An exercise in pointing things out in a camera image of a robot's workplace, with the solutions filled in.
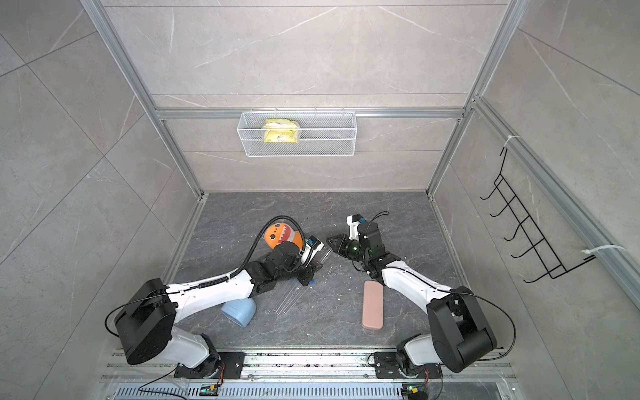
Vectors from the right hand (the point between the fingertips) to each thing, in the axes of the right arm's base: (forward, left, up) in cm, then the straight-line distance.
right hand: (328, 240), depth 84 cm
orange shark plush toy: (+9, +18, -7) cm, 21 cm away
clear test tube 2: (-13, +11, -16) cm, 23 cm away
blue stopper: (-15, +5, 0) cm, 16 cm away
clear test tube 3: (-14, +16, -15) cm, 26 cm away
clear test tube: (-5, +1, -1) cm, 5 cm away
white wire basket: (+43, +2, +14) cm, 45 cm away
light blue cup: (-21, +28, -8) cm, 35 cm away
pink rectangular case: (-18, -15, -15) cm, 28 cm away
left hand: (-6, +2, -2) cm, 7 cm away
